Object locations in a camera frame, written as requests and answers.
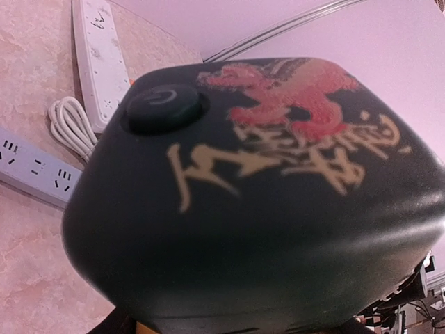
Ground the long white power strip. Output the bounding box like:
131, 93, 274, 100
71, 0, 130, 133

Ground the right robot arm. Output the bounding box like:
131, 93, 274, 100
355, 254, 444, 333

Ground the yellow cube socket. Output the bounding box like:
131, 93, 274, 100
135, 322, 157, 334

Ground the right aluminium frame post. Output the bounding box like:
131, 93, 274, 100
203, 0, 364, 63

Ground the light blue power strip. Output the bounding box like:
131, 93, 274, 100
0, 128, 81, 209

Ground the dark green cube socket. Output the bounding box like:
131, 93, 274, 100
62, 58, 444, 333

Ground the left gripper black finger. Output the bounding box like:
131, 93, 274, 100
88, 308, 136, 334

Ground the white coiled cable with plug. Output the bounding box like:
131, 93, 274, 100
47, 96, 100, 164

